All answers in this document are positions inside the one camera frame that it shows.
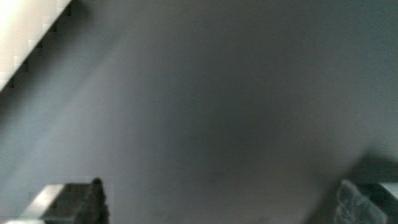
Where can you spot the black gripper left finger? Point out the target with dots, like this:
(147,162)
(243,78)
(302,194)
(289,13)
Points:
(67,204)

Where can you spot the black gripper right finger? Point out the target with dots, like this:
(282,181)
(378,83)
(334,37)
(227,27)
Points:
(366,203)

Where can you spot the white square tabletop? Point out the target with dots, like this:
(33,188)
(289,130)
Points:
(26,18)

